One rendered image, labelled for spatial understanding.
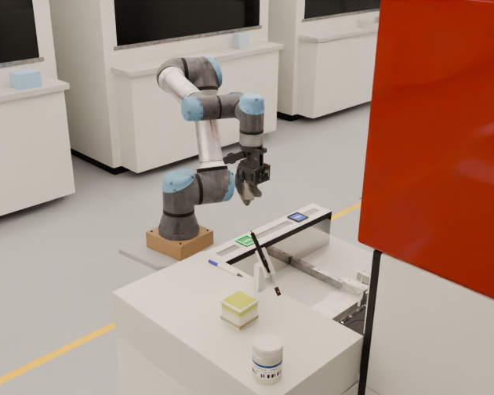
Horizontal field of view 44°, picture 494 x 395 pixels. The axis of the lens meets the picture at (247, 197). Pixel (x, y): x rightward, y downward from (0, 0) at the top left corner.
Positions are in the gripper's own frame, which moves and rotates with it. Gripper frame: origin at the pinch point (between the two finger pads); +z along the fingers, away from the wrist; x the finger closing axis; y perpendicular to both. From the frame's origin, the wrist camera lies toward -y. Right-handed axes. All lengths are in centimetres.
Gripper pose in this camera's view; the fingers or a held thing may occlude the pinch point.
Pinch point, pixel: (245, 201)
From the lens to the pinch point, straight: 200.9
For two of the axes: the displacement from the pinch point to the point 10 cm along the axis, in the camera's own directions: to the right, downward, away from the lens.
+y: 7.1, 3.0, -6.4
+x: 7.1, -2.8, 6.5
